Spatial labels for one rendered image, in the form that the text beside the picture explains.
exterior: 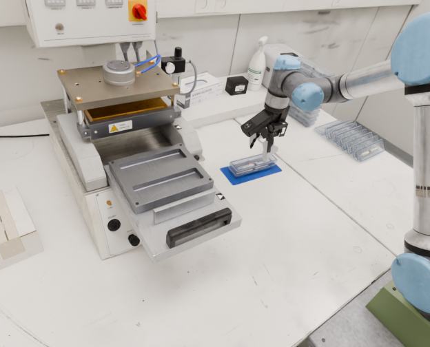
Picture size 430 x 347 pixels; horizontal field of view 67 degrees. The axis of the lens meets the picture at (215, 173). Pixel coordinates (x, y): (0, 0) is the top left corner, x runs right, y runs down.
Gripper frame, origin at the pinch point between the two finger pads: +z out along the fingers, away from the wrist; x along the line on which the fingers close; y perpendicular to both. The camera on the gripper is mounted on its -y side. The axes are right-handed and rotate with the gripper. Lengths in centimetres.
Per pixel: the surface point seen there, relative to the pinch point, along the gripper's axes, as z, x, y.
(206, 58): -7, 65, 13
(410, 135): 57, 35, 198
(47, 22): -39, 23, -59
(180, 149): -16.7, -8.2, -35.3
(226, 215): -18, -34, -37
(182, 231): -18, -34, -47
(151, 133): -10.3, 9.6, -36.6
